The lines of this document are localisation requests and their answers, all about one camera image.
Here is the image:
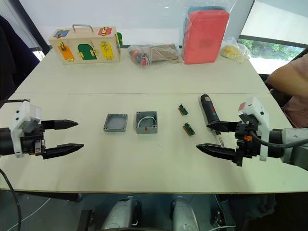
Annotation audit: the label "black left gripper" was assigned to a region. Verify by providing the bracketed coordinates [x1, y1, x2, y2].
[21, 119, 84, 160]

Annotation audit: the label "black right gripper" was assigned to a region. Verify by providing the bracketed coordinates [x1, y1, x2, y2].
[196, 121, 262, 167]

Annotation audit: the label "grey box lid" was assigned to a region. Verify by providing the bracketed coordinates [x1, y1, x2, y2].
[103, 113, 128, 134]

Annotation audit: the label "grey metal box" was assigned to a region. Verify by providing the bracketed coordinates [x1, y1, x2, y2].
[134, 111, 159, 135]

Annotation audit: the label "black electric screwdriver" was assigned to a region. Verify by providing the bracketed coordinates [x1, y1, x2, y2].
[200, 94, 226, 148]

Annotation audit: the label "wooden lock toy box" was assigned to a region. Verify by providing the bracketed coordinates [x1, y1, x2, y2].
[49, 24, 123, 65]

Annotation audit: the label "green brown terminal block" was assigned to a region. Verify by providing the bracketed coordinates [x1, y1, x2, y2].
[178, 103, 189, 116]
[182, 122, 196, 137]

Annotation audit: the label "black bar under table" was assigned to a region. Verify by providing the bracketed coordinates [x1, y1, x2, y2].
[14, 191, 83, 203]

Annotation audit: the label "silver rounded robot shell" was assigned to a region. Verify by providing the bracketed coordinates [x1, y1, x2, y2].
[171, 196, 200, 231]
[100, 196, 141, 231]

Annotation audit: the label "yellow item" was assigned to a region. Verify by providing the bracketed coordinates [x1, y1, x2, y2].
[223, 45, 239, 58]

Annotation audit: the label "small clear plastic bag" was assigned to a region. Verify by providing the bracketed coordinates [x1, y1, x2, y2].
[220, 36, 251, 64]

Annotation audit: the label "person in pink top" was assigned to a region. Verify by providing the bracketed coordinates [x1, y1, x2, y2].
[264, 54, 308, 128]

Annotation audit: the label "dark hanging coat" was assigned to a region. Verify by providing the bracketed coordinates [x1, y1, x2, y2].
[0, 14, 40, 102]

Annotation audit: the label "clear bag of parts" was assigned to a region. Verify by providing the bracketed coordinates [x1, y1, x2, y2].
[127, 43, 183, 71]

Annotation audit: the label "red foam block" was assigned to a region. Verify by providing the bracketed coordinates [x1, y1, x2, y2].
[182, 11, 231, 65]

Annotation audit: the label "brown board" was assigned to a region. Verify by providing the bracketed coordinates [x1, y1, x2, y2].
[149, 44, 181, 64]

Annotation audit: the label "red black parts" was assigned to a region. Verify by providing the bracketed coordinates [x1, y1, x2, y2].
[131, 49, 149, 67]

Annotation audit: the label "large clear plastic bag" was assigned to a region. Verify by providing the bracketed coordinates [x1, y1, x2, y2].
[180, 0, 236, 66]

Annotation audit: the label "blue foam block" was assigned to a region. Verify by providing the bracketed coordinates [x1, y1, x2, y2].
[184, 6, 226, 37]

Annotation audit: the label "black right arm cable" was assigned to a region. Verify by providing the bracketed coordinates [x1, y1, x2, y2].
[249, 129, 308, 148]

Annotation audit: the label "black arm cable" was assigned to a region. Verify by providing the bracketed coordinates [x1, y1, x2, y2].
[249, 129, 308, 148]
[0, 168, 22, 231]

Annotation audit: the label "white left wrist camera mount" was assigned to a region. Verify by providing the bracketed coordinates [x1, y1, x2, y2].
[10, 100, 42, 158]

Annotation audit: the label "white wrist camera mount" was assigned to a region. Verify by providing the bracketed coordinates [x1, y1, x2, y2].
[10, 100, 42, 158]
[237, 96, 270, 162]

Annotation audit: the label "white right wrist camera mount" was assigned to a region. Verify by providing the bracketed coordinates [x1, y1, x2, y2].
[237, 96, 270, 162]

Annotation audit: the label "thin dark wrist cable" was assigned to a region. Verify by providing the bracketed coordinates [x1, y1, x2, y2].
[0, 98, 31, 105]

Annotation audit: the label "white wire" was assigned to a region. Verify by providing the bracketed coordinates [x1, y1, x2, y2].
[137, 116, 156, 128]

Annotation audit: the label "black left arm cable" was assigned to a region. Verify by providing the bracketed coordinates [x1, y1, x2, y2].
[0, 168, 22, 231]

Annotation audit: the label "window with black frame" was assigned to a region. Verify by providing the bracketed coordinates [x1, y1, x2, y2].
[238, 0, 308, 75]

